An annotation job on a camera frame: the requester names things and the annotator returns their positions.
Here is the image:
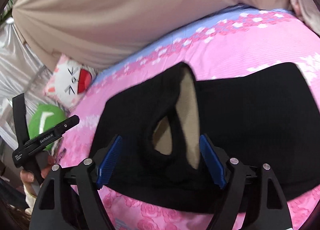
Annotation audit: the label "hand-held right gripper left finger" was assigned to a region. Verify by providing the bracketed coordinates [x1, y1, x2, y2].
[29, 134, 124, 230]

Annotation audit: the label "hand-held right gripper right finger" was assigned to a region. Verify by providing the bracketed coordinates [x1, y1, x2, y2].
[199, 133, 293, 230]

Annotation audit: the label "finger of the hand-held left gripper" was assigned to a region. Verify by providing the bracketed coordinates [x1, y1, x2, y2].
[12, 92, 29, 146]

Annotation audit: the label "black pants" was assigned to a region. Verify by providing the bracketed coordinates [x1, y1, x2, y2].
[89, 61, 320, 215]

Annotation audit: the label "person's left hand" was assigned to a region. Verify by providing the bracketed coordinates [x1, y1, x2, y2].
[20, 154, 57, 188]

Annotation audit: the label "green plush pillow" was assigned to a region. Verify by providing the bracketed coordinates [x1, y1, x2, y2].
[28, 103, 67, 151]

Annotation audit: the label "silver shiny curtain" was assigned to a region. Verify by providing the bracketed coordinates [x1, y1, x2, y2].
[0, 19, 54, 168]

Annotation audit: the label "white cat face pillow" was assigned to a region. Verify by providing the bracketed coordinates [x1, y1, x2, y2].
[44, 54, 99, 109]

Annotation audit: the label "pink rose bedsheet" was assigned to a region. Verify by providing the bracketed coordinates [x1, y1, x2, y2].
[54, 5, 320, 230]

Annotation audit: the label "beige blanket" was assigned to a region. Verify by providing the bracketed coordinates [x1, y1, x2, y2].
[11, 0, 300, 73]

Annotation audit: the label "pale floral fleece blanket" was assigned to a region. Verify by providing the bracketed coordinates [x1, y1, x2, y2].
[282, 0, 320, 32]

